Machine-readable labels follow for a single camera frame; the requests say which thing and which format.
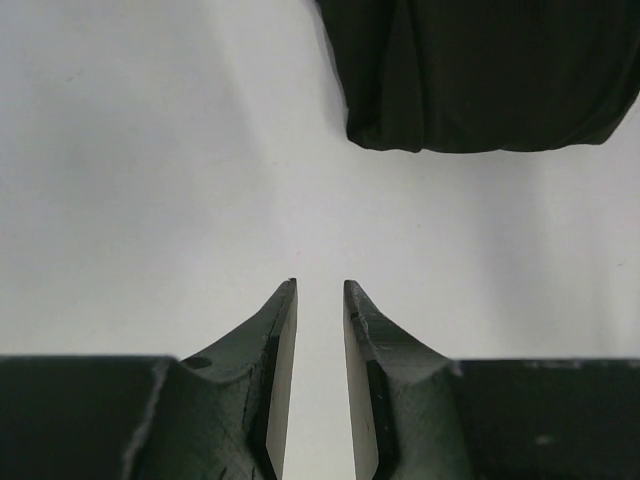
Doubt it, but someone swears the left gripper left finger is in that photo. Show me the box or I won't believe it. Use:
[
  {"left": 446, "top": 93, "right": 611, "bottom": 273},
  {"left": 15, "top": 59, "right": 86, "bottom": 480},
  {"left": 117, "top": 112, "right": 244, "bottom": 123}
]
[{"left": 1, "top": 279, "right": 297, "bottom": 479}]

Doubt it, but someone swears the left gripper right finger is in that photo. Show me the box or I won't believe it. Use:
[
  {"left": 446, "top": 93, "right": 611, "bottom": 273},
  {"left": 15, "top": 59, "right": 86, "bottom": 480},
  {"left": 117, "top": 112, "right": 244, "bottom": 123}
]
[{"left": 343, "top": 280, "right": 639, "bottom": 479}]

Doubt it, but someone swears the black printed t shirt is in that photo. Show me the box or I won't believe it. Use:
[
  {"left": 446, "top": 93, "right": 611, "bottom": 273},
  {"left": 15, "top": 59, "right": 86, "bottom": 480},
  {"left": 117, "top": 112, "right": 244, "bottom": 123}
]
[{"left": 319, "top": 1, "right": 639, "bottom": 154}]

